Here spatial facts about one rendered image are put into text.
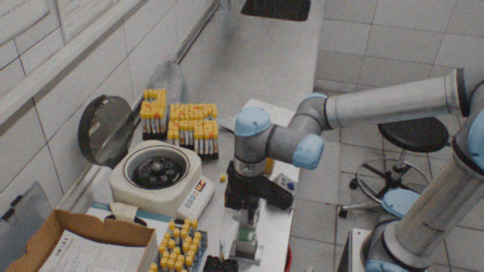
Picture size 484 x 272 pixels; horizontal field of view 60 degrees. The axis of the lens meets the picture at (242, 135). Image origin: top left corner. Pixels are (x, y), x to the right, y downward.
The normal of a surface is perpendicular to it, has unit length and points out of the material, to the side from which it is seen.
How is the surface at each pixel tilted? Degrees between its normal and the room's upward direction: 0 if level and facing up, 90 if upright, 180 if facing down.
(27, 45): 90
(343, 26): 90
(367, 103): 52
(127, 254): 6
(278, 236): 0
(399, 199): 7
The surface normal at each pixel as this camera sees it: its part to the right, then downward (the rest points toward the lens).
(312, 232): 0.04, -0.79
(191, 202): 0.44, -0.60
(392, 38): -0.21, 0.60
